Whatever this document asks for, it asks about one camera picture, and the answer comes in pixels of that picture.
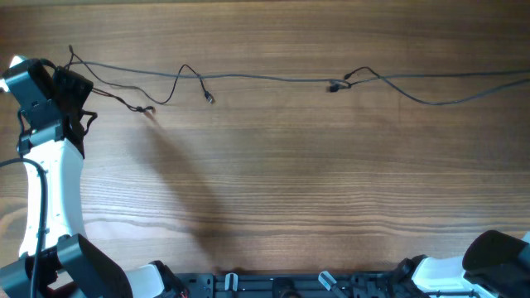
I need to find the thin black usb cable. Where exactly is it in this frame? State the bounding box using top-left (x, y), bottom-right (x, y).
top-left (68, 44), bottom-right (216, 115)

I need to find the black usb-c cable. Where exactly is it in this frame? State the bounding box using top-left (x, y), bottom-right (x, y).
top-left (329, 65), bottom-right (530, 106)

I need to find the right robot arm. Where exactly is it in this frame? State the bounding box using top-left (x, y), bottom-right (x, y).
top-left (391, 230), bottom-right (529, 298)

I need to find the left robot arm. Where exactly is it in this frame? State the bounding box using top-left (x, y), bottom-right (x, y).
top-left (1, 55), bottom-right (166, 297)

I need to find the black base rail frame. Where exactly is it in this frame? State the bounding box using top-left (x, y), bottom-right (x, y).
top-left (176, 272), bottom-right (415, 298)

